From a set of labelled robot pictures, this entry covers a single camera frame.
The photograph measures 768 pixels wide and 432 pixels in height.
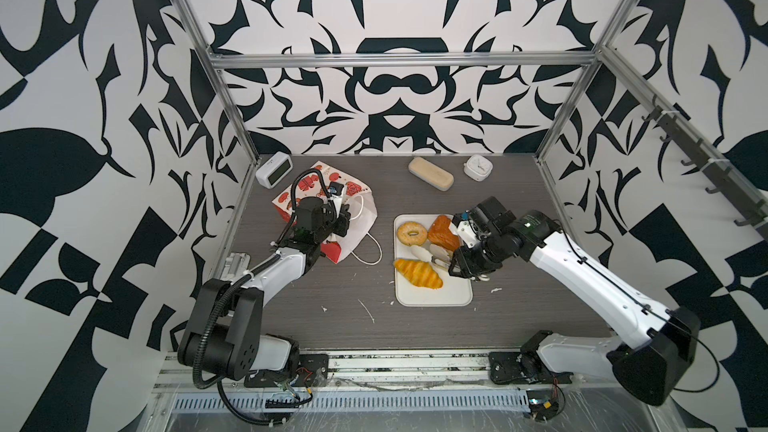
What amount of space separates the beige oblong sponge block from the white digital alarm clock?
1.54 feet

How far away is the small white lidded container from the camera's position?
1.14 metres

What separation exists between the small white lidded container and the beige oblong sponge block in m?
0.07
